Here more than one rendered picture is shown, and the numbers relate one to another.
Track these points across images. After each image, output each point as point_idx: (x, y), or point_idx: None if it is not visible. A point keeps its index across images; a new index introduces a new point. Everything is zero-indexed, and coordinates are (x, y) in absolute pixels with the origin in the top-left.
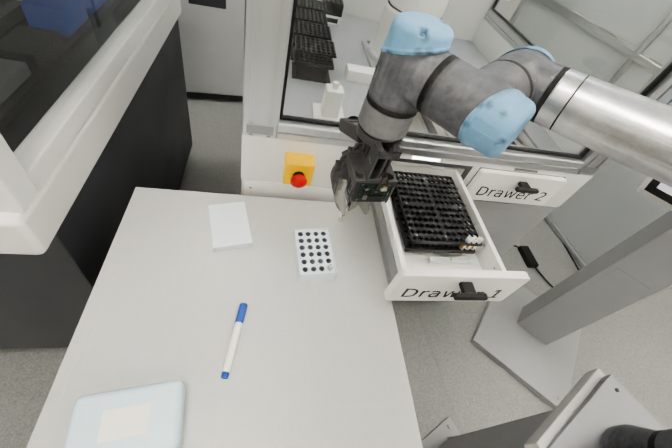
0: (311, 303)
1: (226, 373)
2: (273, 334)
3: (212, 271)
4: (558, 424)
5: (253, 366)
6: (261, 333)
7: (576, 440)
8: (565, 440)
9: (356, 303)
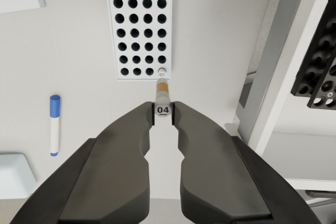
0: (137, 98)
1: (54, 154)
2: (94, 124)
3: (2, 48)
4: (326, 198)
5: (79, 145)
6: (82, 122)
7: (329, 210)
8: (320, 209)
9: (192, 102)
